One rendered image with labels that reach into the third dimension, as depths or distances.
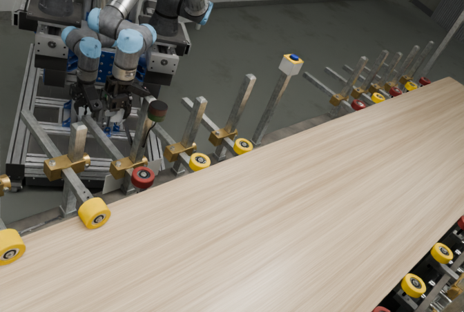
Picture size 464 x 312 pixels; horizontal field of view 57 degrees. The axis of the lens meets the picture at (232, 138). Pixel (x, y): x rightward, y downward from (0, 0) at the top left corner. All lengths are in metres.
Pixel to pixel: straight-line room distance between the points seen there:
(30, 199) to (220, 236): 1.44
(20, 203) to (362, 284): 1.82
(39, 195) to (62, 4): 1.10
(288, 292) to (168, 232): 0.42
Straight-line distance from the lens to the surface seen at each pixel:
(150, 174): 1.55
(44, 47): 2.05
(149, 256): 1.33
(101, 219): 1.34
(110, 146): 1.69
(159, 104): 1.44
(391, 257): 1.76
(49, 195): 2.65
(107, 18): 1.50
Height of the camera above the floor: 1.97
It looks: 36 degrees down
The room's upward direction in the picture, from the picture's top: 23 degrees clockwise
